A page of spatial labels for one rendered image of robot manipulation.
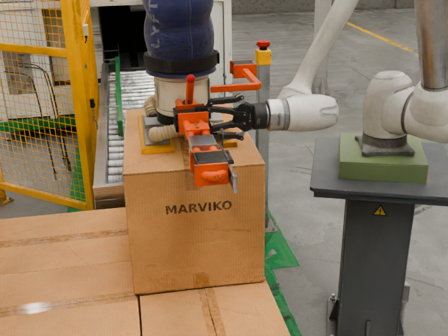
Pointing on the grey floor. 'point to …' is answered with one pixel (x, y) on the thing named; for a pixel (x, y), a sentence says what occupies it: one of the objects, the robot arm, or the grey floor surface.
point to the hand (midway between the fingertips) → (193, 120)
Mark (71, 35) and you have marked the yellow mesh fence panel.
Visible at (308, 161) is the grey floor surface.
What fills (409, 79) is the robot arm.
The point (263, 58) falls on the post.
